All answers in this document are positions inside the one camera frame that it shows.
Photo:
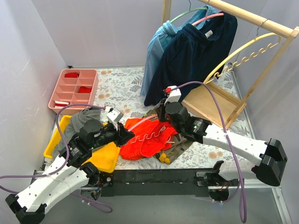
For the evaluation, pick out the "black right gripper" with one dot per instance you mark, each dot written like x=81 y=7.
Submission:
x=161 y=112

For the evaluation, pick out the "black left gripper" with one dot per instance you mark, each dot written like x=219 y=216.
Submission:
x=120 y=135

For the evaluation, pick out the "pink wavy hanger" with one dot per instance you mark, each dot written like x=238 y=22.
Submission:
x=140 y=122

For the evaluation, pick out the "orange shorts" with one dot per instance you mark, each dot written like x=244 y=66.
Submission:
x=130 y=151

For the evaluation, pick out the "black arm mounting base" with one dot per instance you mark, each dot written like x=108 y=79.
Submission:
x=198 y=182

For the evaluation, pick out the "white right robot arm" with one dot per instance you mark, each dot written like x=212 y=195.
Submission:
x=263 y=160

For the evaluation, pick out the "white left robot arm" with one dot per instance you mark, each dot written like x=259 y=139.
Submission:
x=70 y=170

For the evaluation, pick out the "camouflage shorts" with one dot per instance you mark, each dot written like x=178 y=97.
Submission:
x=172 y=149

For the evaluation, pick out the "grey shorts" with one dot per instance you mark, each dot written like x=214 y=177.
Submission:
x=78 y=120

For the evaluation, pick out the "navy blue shorts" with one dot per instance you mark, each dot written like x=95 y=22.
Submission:
x=191 y=55

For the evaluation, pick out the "light blue shorts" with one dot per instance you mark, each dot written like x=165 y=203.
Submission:
x=161 y=40

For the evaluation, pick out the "yellow wavy hanger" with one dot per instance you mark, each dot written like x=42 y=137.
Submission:
x=215 y=73

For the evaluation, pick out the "green hanger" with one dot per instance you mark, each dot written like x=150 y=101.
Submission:
x=190 y=10

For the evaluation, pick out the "yellow plastic tray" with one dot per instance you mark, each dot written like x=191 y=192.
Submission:
x=103 y=158

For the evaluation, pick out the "wooden clothes rack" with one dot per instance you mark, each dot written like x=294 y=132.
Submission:
x=215 y=104

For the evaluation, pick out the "red sock middle compartment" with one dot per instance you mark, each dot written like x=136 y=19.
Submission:
x=84 y=89

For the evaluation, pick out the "red sock compartment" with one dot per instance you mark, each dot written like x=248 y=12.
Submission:
x=84 y=89
x=71 y=75

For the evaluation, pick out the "pink divided organizer box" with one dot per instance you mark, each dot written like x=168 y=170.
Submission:
x=66 y=90

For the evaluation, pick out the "red white striped sock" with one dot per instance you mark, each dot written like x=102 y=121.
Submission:
x=60 y=104

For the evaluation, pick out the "red sock top compartment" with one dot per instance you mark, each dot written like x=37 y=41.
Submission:
x=71 y=75

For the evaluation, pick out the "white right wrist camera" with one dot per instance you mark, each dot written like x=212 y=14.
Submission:
x=172 y=93

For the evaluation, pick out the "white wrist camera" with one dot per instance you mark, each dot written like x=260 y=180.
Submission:
x=172 y=93
x=114 y=116

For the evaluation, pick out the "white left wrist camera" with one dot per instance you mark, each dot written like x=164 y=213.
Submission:
x=114 y=116

